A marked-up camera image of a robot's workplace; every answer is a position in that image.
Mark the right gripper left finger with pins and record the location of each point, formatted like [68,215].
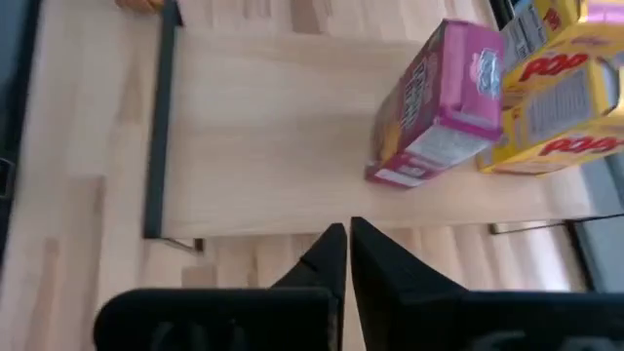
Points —
[322,292]

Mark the pink cereal box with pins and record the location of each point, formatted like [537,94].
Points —
[439,107]

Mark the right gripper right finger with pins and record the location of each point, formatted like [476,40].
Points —
[390,292]

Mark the yellow Corn Pops cereal box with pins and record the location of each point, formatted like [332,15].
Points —
[580,146]
[551,66]

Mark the wooden tray board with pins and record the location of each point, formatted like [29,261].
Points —
[292,146]

